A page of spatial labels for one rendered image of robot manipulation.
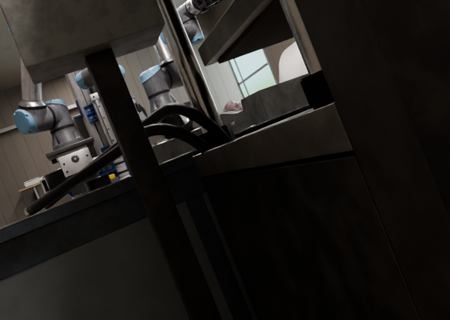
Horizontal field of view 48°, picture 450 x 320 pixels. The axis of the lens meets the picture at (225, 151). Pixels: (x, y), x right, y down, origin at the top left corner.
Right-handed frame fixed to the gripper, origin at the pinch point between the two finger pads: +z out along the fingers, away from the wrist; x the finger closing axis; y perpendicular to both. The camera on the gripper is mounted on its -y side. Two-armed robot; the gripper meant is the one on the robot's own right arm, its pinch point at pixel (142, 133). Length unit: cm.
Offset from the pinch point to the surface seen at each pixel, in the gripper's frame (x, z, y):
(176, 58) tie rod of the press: -7, -18, -74
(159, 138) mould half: 0.7, 1.5, -35.1
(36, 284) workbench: 53, 18, -61
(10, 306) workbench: 61, 19, -61
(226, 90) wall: -246, 48, 615
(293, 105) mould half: -47, 14, -39
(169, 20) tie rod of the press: -10, -28, -74
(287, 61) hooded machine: -209, 26, 282
